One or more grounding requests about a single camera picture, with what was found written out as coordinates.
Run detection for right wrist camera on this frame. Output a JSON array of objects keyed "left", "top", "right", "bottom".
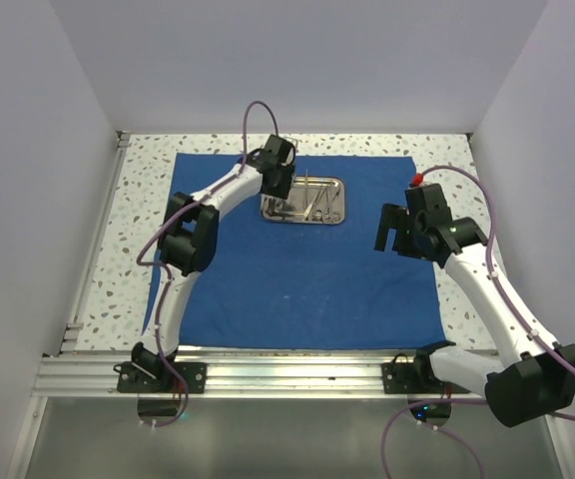
[{"left": 408, "top": 173, "right": 425, "bottom": 189}]

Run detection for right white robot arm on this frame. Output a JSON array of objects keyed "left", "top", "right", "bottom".
[{"left": 374, "top": 184, "right": 575, "bottom": 427}]

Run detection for steel forceps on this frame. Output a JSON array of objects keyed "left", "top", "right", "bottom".
[{"left": 302, "top": 186, "right": 328, "bottom": 222}]

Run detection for steel surgical scissors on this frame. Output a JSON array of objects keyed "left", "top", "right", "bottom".
[{"left": 321, "top": 187, "right": 340, "bottom": 225}]

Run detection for steel instrument tray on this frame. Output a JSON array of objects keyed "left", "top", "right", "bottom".
[{"left": 261, "top": 175, "right": 345, "bottom": 226}]

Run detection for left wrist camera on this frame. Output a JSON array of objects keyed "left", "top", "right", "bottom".
[{"left": 283, "top": 136, "right": 299, "bottom": 154}]

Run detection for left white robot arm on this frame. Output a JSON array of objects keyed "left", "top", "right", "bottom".
[{"left": 131, "top": 135, "right": 296, "bottom": 392}]

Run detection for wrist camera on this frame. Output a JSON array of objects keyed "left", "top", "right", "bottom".
[
  {"left": 408, "top": 173, "right": 425, "bottom": 189},
  {"left": 283, "top": 136, "right": 299, "bottom": 154}
]

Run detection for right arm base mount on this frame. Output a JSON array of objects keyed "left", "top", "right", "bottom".
[{"left": 381, "top": 340, "right": 454, "bottom": 397}]

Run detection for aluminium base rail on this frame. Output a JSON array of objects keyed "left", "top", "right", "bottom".
[{"left": 31, "top": 346, "right": 412, "bottom": 399}]

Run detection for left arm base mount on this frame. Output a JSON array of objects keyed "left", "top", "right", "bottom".
[{"left": 113, "top": 361, "right": 208, "bottom": 394}]

